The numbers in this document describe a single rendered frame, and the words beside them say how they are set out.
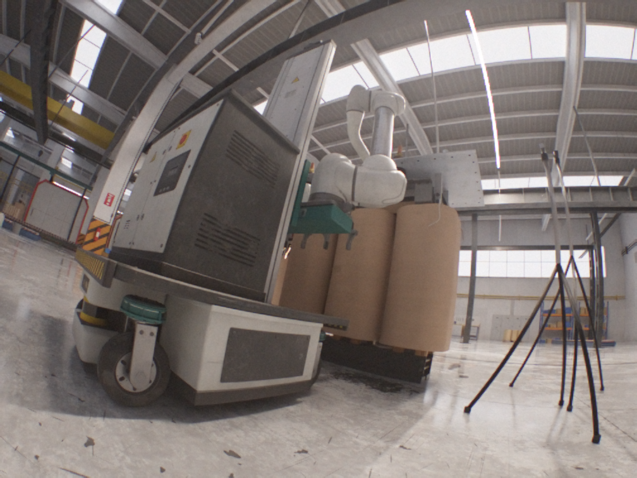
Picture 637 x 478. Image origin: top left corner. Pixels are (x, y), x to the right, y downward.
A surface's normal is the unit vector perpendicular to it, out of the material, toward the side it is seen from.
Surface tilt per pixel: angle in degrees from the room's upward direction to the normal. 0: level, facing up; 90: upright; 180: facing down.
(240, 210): 90
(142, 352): 90
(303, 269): 90
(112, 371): 90
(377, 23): 180
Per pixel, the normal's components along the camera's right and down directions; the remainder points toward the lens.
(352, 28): -0.19, 0.95
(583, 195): -0.58, -0.33
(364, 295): -0.08, -0.29
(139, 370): 0.83, 0.01
